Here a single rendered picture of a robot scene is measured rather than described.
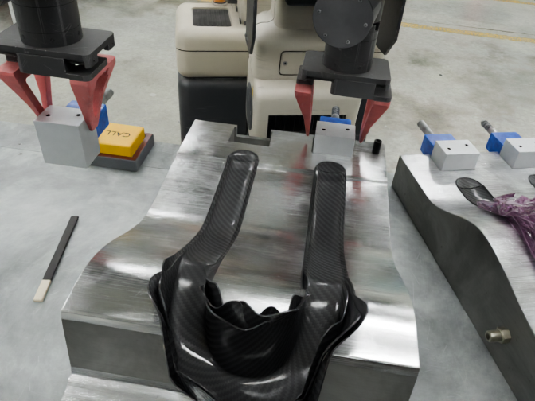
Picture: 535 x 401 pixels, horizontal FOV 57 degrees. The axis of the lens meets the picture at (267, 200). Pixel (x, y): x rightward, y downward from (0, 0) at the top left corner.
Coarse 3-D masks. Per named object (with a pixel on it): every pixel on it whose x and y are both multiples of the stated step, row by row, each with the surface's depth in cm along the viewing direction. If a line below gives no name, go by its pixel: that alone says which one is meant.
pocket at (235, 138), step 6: (234, 132) 67; (234, 138) 68; (240, 138) 67; (246, 138) 67; (252, 138) 67; (258, 138) 67; (264, 138) 67; (270, 138) 67; (252, 144) 68; (258, 144) 68; (264, 144) 67
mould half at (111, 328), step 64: (192, 128) 65; (192, 192) 55; (256, 192) 56; (384, 192) 57; (128, 256) 40; (256, 256) 44; (384, 256) 48; (64, 320) 36; (128, 320) 35; (384, 320) 36; (128, 384) 38; (384, 384) 35
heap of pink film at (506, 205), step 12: (480, 204) 59; (492, 204) 57; (504, 204) 55; (516, 204) 54; (528, 204) 54; (504, 216) 54; (516, 216) 52; (528, 216) 50; (516, 228) 52; (528, 228) 51; (528, 240) 50
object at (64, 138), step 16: (48, 112) 52; (64, 112) 53; (80, 112) 53; (48, 128) 51; (64, 128) 51; (80, 128) 51; (96, 128) 56; (48, 144) 53; (64, 144) 52; (80, 144) 52; (96, 144) 55; (48, 160) 54; (64, 160) 54; (80, 160) 53
